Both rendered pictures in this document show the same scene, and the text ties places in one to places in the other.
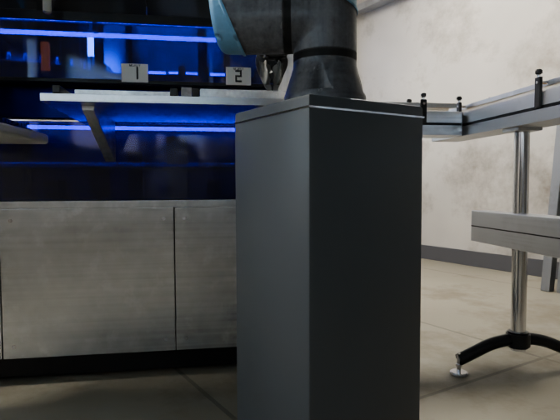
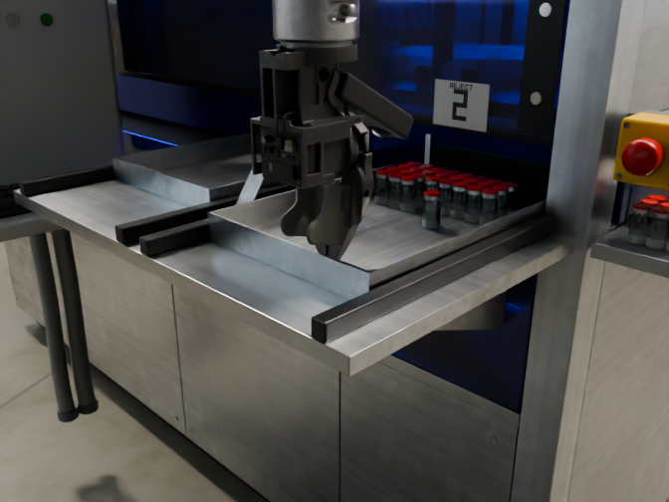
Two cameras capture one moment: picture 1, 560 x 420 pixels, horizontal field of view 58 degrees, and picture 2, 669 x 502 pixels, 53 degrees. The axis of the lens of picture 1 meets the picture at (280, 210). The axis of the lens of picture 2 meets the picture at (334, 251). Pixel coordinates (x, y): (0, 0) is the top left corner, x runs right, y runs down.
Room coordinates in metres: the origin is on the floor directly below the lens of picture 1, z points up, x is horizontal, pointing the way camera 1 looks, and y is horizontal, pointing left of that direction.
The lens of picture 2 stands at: (1.06, -0.48, 1.16)
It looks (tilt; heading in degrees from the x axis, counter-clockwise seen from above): 21 degrees down; 54
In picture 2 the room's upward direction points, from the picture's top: straight up
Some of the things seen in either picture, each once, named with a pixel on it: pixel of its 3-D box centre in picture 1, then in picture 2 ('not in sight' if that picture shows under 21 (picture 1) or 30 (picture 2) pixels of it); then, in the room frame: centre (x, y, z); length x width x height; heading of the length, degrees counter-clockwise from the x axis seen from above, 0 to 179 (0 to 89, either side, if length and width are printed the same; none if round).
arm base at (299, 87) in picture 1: (324, 82); not in sight; (0.94, -0.08, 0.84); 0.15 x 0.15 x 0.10
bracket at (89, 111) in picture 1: (101, 137); not in sight; (1.49, 0.53, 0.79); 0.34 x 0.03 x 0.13; 9
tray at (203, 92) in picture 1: (242, 106); (383, 218); (1.58, 0.11, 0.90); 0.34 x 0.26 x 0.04; 9
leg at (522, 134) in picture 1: (519, 240); not in sight; (1.73, -0.83, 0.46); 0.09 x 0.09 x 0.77; 9
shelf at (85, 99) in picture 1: (187, 112); (286, 212); (1.54, 0.28, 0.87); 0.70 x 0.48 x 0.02; 99
